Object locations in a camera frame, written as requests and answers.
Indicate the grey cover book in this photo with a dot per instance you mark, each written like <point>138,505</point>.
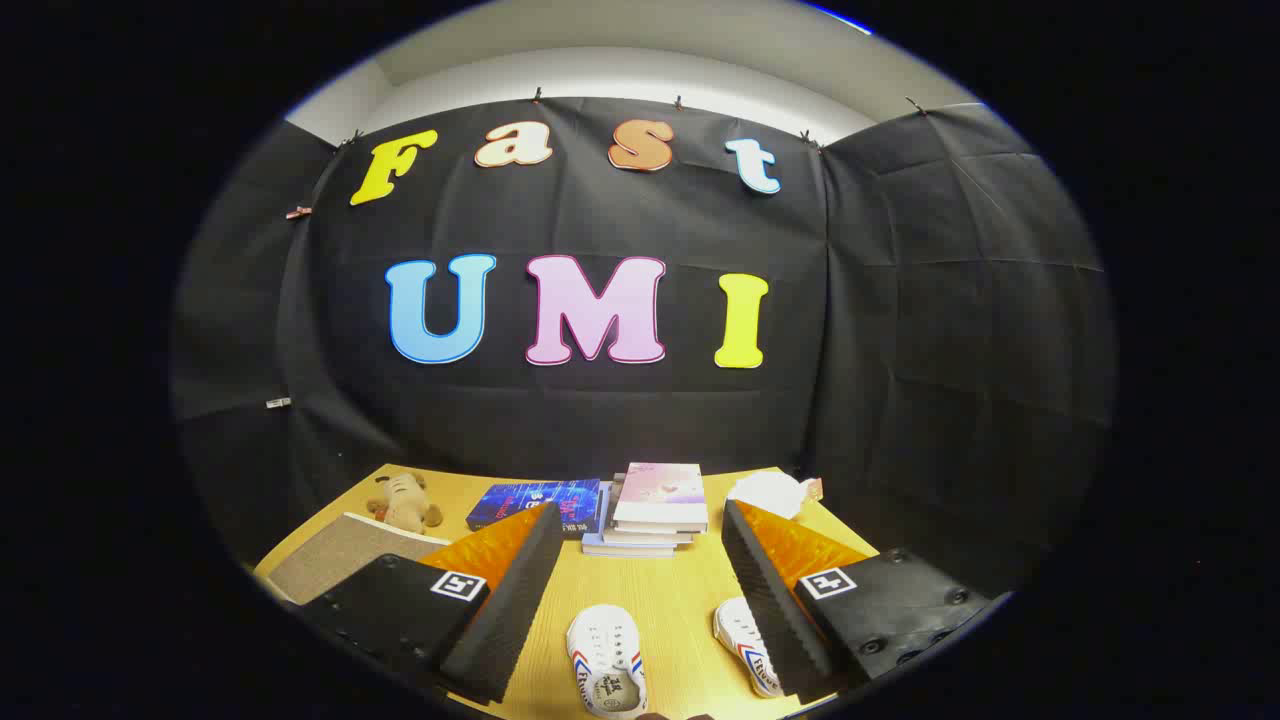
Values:
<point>645,535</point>

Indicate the brown plush toy dog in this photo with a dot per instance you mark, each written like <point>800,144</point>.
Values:
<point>405,500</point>

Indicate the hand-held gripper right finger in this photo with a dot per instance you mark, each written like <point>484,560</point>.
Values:
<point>765,590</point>

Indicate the dark blue book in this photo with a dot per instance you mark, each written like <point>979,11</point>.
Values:
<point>520,503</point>

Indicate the white plush toy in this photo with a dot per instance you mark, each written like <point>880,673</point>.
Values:
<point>768,493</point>

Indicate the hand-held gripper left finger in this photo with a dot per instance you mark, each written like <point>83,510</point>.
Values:
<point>505,600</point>

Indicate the light blue cover book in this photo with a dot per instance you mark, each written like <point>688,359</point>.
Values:
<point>625,549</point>

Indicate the white striped canvas shoe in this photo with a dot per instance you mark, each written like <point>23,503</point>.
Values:
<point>605,655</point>
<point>740,635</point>

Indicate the beige fabric storage box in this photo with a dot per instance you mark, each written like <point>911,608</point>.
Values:
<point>340,555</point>

